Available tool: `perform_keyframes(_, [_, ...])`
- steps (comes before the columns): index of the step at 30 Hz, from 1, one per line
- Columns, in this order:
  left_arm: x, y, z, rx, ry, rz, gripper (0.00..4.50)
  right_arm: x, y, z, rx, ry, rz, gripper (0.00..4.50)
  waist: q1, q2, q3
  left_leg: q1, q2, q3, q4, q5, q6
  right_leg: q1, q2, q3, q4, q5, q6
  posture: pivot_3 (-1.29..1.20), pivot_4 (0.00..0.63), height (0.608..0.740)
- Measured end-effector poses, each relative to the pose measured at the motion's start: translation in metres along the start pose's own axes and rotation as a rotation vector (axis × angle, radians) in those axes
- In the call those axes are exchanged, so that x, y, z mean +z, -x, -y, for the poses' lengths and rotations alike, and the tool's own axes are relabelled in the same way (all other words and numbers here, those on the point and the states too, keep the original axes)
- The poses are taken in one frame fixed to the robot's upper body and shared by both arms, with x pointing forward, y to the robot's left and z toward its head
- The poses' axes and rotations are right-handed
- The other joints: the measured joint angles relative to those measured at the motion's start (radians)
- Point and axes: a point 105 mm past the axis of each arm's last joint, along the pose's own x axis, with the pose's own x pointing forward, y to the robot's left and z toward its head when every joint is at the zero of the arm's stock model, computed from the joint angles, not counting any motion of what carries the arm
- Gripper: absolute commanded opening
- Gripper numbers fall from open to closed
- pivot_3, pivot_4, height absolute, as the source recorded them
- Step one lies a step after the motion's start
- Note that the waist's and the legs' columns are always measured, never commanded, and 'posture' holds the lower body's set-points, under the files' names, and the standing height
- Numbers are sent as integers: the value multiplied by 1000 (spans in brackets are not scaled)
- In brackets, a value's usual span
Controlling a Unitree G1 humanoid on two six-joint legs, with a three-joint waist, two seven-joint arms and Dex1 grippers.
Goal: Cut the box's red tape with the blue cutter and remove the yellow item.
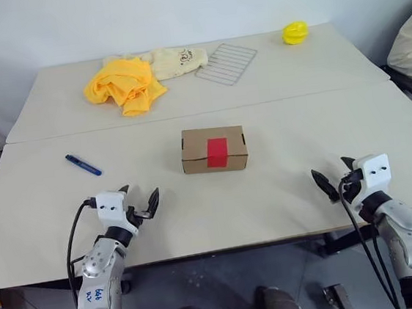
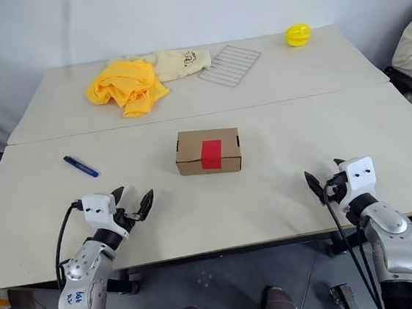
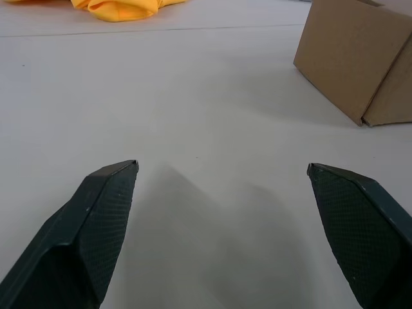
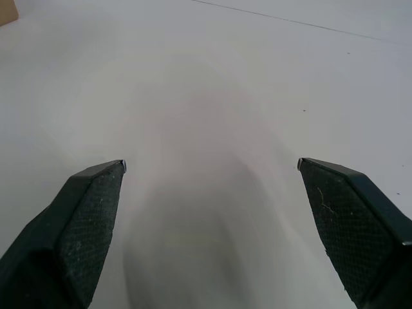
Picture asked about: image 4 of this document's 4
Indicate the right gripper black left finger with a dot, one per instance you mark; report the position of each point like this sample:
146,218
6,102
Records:
64,231

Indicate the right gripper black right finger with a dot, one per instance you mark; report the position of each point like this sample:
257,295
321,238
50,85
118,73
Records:
360,225

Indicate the brown cardboard box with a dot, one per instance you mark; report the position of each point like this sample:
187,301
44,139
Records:
7,11

